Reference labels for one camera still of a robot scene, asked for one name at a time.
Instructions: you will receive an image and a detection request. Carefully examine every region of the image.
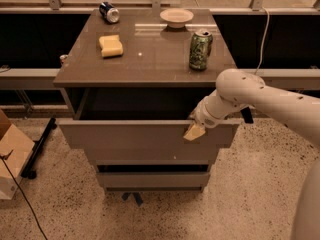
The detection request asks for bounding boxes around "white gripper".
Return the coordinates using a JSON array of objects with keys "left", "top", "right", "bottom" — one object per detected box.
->
[{"left": 183, "top": 90, "right": 247, "bottom": 141}]

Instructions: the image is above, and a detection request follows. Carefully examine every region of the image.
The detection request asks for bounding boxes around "grey top drawer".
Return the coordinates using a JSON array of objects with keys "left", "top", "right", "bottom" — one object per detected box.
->
[{"left": 60, "top": 87, "right": 240, "bottom": 153}]

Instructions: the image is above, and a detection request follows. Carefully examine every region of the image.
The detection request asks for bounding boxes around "grey drawer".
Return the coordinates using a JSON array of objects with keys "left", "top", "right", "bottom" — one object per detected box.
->
[
  {"left": 97, "top": 172, "right": 210, "bottom": 188},
  {"left": 85, "top": 146, "right": 218, "bottom": 165},
  {"left": 60, "top": 87, "right": 240, "bottom": 153}
]

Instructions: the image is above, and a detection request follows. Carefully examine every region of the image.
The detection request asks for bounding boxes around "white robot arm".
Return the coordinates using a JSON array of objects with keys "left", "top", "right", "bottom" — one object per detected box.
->
[{"left": 184, "top": 69, "right": 320, "bottom": 240}]

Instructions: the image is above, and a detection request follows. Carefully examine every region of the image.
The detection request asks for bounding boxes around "grey drawer cabinet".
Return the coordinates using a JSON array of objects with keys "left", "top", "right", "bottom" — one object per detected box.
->
[{"left": 54, "top": 9, "right": 235, "bottom": 192}]

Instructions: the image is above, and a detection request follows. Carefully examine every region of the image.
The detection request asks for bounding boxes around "grey middle drawer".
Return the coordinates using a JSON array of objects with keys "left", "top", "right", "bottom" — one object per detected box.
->
[{"left": 85, "top": 146, "right": 218, "bottom": 165}]

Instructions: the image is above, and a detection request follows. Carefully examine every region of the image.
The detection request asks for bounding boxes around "grey bottom drawer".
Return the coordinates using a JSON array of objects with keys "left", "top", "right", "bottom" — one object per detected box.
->
[{"left": 97, "top": 172, "right": 210, "bottom": 188}]

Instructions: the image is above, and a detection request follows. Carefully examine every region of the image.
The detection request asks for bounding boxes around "black stand leg right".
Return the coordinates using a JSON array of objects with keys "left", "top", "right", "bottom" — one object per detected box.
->
[{"left": 241, "top": 107, "right": 254, "bottom": 124}]

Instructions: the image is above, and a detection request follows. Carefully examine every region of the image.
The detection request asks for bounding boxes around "black stand leg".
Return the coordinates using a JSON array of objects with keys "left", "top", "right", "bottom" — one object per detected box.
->
[
  {"left": 241, "top": 107, "right": 254, "bottom": 124},
  {"left": 21, "top": 118, "right": 57, "bottom": 179}
]

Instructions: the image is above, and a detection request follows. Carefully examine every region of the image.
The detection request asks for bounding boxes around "green soda can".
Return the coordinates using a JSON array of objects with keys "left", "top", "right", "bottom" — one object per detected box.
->
[{"left": 189, "top": 29, "right": 213, "bottom": 71}]

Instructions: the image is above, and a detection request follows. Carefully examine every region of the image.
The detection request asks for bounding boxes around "beige ceramic bowl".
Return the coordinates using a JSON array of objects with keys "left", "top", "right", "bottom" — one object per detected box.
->
[{"left": 160, "top": 8, "right": 194, "bottom": 28}]

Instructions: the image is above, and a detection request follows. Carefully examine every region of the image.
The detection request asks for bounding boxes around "yellow sponge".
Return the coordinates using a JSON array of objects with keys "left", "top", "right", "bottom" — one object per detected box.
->
[{"left": 99, "top": 35, "right": 123, "bottom": 58}]

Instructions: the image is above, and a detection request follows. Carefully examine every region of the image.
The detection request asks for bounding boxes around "blue soda can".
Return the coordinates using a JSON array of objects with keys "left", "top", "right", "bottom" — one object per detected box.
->
[{"left": 99, "top": 2, "right": 120, "bottom": 24}]

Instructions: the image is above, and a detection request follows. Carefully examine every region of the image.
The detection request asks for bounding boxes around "cardboard box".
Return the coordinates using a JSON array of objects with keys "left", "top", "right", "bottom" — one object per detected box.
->
[{"left": 0, "top": 109, "right": 34, "bottom": 200}]

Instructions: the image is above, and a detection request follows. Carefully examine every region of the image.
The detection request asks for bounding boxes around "black stand leg left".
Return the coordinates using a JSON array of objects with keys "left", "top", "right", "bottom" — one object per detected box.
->
[{"left": 21, "top": 118, "right": 57, "bottom": 179}]

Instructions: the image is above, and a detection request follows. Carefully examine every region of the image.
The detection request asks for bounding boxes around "metal window railing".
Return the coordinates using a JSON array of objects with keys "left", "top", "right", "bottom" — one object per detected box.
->
[{"left": 0, "top": 0, "right": 320, "bottom": 16}]

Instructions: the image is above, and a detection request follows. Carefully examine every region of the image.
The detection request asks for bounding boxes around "white hanging cable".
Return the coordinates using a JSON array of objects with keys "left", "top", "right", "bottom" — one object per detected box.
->
[{"left": 253, "top": 7, "right": 270, "bottom": 76}]

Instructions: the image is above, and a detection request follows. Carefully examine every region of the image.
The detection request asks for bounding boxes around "black floor cable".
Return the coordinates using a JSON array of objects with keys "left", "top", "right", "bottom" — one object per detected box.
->
[{"left": 0, "top": 157, "right": 49, "bottom": 240}]

